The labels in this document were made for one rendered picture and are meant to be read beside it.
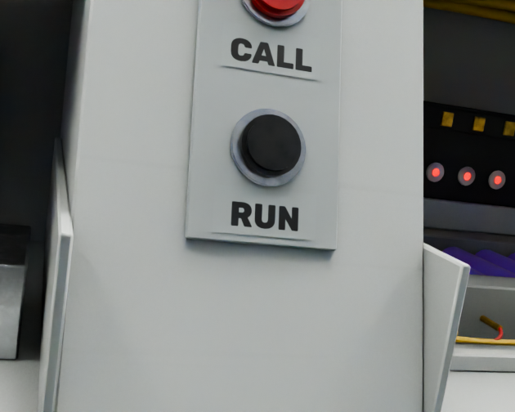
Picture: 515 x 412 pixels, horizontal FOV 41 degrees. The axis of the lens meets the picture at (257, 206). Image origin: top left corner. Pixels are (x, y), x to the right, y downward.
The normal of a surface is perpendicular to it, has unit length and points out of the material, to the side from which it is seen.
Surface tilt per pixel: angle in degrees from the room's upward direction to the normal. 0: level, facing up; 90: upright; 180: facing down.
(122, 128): 90
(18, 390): 20
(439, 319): 90
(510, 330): 110
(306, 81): 90
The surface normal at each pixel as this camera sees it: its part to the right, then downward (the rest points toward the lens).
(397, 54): 0.31, -0.15
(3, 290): 0.28, 0.20
